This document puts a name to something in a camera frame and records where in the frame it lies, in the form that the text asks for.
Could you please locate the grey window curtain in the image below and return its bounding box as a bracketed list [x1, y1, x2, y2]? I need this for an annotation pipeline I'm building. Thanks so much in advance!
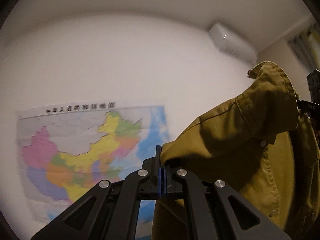
[288, 23, 319, 70]

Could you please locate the olive brown shirt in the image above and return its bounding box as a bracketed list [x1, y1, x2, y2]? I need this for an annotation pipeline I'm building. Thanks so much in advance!
[160, 61, 319, 239]

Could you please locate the colourful wall map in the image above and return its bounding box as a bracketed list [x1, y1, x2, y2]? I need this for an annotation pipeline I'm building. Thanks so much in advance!
[17, 102, 169, 224]

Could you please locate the white wall air conditioner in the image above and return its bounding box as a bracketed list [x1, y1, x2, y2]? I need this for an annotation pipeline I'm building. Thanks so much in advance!
[209, 22, 258, 64]

